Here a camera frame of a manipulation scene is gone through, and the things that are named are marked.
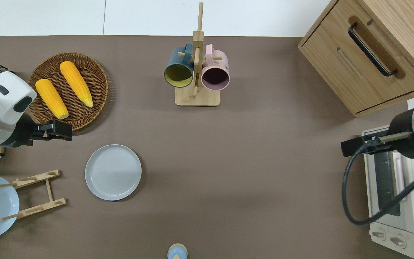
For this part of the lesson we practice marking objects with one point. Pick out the wooden plate rack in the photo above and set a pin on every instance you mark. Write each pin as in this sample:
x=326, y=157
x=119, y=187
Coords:
x=49, y=190

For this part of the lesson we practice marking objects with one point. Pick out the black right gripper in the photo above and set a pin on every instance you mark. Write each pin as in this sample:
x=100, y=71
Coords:
x=352, y=146

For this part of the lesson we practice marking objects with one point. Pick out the pink mug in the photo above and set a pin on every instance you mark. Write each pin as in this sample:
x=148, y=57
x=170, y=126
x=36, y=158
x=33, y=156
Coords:
x=218, y=64

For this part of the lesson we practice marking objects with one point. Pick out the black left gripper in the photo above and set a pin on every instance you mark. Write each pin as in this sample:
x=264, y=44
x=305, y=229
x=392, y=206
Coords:
x=62, y=130

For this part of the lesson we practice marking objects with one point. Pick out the brown wicker basket tray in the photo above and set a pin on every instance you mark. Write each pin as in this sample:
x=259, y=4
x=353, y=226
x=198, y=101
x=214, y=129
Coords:
x=97, y=79

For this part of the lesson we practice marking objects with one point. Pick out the yellow corn cob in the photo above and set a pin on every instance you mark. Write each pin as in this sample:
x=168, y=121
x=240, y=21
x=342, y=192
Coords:
x=50, y=98
x=76, y=82

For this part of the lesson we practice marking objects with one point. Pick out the teal mug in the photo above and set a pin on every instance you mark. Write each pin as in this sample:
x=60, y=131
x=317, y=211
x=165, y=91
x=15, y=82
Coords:
x=177, y=59

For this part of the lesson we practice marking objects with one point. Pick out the light wooden drawer cabinet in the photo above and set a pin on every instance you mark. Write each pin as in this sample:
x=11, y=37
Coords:
x=336, y=72

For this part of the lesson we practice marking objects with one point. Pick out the brown table mat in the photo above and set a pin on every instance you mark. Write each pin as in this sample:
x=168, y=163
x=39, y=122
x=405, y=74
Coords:
x=246, y=162

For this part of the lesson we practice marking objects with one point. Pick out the wooden mug tree stand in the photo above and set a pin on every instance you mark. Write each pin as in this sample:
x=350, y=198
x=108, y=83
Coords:
x=197, y=98

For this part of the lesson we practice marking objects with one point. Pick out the small blue round bottle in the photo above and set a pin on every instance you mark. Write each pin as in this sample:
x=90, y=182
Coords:
x=177, y=252

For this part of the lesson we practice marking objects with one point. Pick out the cream oven knob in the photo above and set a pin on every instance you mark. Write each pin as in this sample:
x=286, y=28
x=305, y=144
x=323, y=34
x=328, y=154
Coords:
x=397, y=241
x=378, y=235

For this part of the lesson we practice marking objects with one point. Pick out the gray round plate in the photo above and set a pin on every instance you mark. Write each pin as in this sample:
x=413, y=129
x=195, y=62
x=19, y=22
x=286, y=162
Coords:
x=113, y=172

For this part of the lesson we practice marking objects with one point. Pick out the cream toaster oven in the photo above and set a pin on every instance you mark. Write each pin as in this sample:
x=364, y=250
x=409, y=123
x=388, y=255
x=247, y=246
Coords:
x=383, y=230

